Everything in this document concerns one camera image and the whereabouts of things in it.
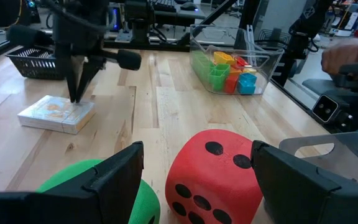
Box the person's hand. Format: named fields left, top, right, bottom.
left=321, top=37, right=358, bottom=76

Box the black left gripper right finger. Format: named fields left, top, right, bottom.
left=250, top=139, right=358, bottom=224

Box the clear plastic bin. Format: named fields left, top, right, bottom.
left=189, top=24, right=285, bottom=96

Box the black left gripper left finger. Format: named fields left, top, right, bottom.
left=0, top=141, right=145, bottom=224

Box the large orange toy brick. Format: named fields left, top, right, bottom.
left=213, top=51, right=236, bottom=67

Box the computer tower with blue light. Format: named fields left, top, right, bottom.
left=108, top=4, right=127, bottom=34

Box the black keyboard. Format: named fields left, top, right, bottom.
left=150, top=0, right=180, bottom=12

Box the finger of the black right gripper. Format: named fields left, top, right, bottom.
left=6, top=24, right=78, bottom=104
left=74, top=49, right=143, bottom=104

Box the green foam die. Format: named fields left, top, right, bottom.
left=35, top=159, right=162, bottom=224

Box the red foam die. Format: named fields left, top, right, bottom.
left=165, top=129, right=264, bottom=224

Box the square green toy brick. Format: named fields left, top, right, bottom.
left=208, top=63, right=231, bottom=93

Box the black computer mouse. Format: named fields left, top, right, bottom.
left=180, top=1, right=198, bottom=12

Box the orange patterned card deck box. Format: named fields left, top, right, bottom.
left=17, top=95, right=96, bottom=135

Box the large red toy brick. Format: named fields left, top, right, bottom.
left=233, top=55, right=250, bottom=68

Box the small red toy brick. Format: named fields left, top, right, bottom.
left=224, top=73, right=239, bottom=95

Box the black desk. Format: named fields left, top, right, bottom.
left=152, top=7, right=207, bottom=28

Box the black slotted plastic basket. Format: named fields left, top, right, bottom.
left=5, top=45, right=65, bottom=81

